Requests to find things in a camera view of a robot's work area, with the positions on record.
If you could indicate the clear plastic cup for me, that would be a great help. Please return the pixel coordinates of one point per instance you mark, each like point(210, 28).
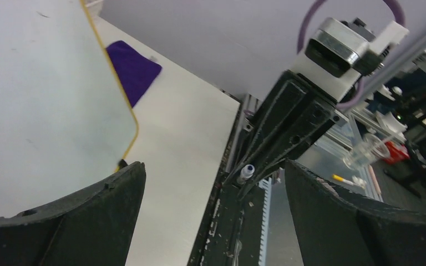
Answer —
point(366, 152)

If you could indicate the yellow framed whiteboard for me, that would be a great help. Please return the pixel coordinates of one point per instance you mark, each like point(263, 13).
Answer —
point(64, 120)

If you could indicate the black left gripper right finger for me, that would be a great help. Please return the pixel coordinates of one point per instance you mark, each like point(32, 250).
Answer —
point(335, 226)

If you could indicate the purple towel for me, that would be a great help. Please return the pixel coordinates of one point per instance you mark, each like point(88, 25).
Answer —
point(135, 72)

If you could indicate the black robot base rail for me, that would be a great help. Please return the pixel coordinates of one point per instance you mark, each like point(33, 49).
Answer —
point(232, 231)

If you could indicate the blue white marker pen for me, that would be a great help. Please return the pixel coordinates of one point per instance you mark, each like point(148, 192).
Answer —
point(245, 174)

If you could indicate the black whiteboard stand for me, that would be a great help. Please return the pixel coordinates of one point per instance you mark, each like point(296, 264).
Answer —
point(122, 164)

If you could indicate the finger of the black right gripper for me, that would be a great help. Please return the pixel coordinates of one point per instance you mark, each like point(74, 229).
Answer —
point(293, 137)
point(286, 94)

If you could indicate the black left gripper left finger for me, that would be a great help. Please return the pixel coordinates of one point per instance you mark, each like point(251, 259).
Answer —
point(92, 226)

